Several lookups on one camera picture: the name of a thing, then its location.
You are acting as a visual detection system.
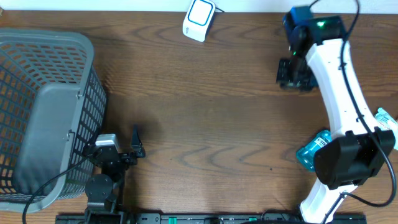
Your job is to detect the mint green wipes pack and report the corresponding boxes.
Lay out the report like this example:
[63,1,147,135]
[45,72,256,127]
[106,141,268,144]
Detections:
[374,108,397,139]

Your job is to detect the grey plastic shopping basket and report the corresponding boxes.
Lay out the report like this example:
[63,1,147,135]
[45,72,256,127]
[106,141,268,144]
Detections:
[1,28,106,212]

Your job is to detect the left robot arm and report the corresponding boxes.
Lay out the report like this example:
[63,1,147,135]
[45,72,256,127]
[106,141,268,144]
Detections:
[83,129,146,224]

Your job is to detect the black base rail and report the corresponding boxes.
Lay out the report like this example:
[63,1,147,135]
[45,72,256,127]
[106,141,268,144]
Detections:
[55,210,368,224]

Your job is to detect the teal mouthwash bottle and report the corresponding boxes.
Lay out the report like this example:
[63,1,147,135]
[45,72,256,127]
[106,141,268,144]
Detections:
[296,130,332,172]

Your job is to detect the left black cable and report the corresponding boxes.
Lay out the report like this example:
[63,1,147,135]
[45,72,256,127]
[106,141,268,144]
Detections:
[22,154,91,224]

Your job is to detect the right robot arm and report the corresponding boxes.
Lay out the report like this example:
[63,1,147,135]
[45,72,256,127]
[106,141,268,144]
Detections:
[276,6,396,223]

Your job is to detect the white barcode scanner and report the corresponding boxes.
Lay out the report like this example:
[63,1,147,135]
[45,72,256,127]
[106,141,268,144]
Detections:
[182,0,216,42]

